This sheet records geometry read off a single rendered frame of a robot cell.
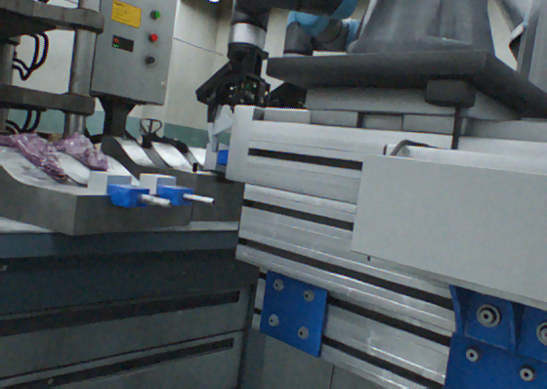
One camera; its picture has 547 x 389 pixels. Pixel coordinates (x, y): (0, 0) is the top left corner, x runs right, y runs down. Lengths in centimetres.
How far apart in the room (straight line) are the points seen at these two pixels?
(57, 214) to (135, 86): 119
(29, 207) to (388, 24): 53
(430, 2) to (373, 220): 24
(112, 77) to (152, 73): 16
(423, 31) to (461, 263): 24
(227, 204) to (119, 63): 96
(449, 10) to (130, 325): 70
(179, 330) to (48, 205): 38
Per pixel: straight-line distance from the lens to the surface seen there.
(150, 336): 97
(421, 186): 34
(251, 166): 59
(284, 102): 126
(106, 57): 184
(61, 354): 89
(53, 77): 843
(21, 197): 79
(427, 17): 51
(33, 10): 169
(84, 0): 169
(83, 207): 72
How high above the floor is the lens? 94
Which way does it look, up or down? 3 degrees down
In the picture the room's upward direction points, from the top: 8 degrees clockwise
